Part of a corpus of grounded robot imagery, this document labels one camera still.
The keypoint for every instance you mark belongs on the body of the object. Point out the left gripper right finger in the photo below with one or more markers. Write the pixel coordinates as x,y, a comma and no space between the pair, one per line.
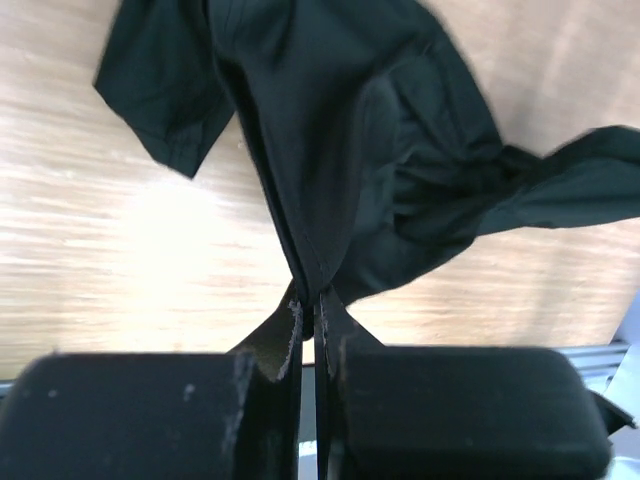
388,412

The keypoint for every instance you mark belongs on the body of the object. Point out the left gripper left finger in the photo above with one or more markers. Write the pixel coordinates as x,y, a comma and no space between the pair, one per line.
233,415

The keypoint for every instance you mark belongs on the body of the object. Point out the black t-shirt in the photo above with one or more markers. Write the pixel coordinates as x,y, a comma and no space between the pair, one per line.
377,153

